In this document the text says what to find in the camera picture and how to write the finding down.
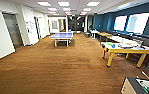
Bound dark wall bench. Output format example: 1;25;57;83
114;30;149;44

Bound green foosball table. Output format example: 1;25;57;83
120;76;149;94

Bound white work table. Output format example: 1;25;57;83
101;35;149;69

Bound white double door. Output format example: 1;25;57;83
0;9;16;63

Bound grey elevator door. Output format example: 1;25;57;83
3;13;25;49

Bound blue ping pong table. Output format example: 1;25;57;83
49;31;74;48

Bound grey framed wall panel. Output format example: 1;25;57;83
50;20;59;31

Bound rectangular ceiling light panel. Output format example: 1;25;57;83
86;1;101;7
36;1;52;7
57;1;71;7
60;7;71;12
82;7;92;12
47;7;58;12

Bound bright wall window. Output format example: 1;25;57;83
113;14;128;33
126;12;149;35

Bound small white table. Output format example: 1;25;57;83
89;29;100;40

